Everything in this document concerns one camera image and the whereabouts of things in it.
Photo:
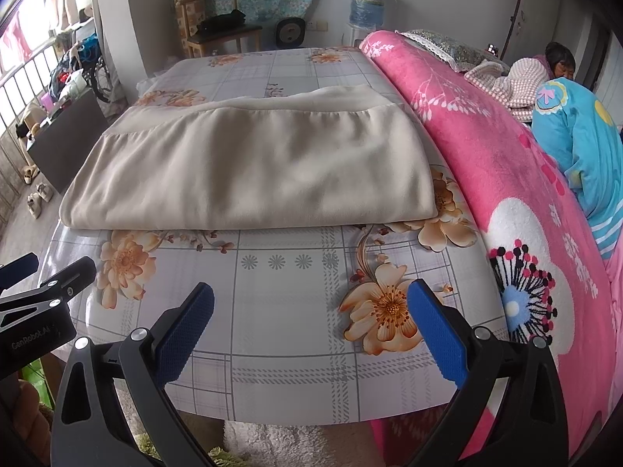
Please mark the dark low cabinet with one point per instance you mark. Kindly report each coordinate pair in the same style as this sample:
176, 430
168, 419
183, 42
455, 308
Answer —
61, 147

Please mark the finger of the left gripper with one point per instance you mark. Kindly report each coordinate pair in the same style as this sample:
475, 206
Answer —
64, 285
16, 271

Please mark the white fluffy rug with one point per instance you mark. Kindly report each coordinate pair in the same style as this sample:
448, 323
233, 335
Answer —
271, 445

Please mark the green shopping bag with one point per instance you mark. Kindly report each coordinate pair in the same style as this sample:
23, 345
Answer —
34, 374

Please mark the person lying in bed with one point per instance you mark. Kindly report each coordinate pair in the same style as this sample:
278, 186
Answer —
558, 61

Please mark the blue water bottle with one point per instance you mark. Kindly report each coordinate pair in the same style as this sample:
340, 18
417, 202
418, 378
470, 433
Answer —
366, 14

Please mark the beige zip jacket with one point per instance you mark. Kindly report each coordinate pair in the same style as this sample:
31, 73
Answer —
343, 155

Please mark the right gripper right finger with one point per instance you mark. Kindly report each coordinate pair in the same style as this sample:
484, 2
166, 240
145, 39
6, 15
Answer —
508, 408

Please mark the wooden chair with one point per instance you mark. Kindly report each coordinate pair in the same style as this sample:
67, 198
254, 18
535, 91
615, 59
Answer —
189, 13

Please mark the right beige shoe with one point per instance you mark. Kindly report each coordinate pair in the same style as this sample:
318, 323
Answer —
45, 192

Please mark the white water dispenser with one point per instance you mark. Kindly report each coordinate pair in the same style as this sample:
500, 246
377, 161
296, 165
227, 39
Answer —
356, 34

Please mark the metal window railing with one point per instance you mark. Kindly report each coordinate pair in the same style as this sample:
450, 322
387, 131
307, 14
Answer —
19, 121

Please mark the pink checkered cloth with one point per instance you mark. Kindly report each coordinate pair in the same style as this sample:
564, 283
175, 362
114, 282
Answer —
515, 89

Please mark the floral bed sheet mattress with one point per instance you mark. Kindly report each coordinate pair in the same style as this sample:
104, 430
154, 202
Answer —
274, 351

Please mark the black item on chair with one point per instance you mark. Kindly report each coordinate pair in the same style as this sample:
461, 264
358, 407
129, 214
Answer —
222, 23

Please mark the pink floral blanket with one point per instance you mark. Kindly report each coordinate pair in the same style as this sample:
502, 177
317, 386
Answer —
552, 282

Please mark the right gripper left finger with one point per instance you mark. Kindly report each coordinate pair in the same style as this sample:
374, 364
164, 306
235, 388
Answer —
89, 428

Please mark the clutter pile on cabinet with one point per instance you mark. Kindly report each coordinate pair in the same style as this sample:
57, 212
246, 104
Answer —
72, 24

